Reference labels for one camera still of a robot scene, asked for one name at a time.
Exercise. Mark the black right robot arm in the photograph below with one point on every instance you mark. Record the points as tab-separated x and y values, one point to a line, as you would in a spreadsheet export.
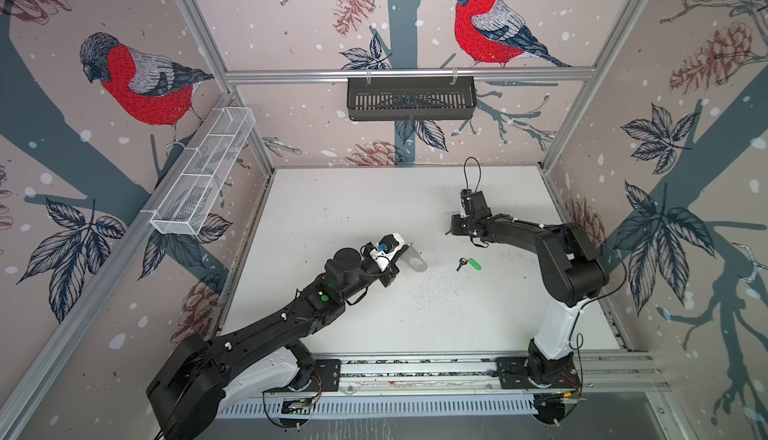
573	274

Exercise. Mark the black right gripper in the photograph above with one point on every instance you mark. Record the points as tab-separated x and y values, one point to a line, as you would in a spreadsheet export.
457	223

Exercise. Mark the small circuit board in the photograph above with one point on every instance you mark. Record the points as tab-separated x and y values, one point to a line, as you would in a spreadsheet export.
297	408

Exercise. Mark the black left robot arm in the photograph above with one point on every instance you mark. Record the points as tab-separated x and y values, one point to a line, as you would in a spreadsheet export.
186	393

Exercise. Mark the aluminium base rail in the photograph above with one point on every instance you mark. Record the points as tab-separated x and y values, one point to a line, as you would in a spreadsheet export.
450	385

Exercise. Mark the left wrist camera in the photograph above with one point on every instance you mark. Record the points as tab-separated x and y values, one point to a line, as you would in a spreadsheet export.
391	247

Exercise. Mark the white wire mesh basket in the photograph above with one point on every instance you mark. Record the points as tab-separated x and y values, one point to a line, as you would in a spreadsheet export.
194	192

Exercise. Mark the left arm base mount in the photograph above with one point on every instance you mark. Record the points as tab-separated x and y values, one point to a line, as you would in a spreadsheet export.
314	375

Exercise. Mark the black wall basket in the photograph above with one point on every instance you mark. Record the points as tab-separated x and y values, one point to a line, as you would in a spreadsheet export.
394	99

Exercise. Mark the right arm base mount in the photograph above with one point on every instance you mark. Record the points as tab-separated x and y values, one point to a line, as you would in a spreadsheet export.
536	370

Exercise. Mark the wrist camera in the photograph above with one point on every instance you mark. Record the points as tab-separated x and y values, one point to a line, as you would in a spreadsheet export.
391	247
474	204

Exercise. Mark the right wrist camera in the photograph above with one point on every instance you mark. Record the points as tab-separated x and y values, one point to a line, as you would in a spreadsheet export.
474	204

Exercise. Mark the key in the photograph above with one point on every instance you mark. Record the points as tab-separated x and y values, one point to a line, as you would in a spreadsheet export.
462	262

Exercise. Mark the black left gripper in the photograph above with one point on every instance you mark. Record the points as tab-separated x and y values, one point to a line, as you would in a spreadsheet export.
389	272

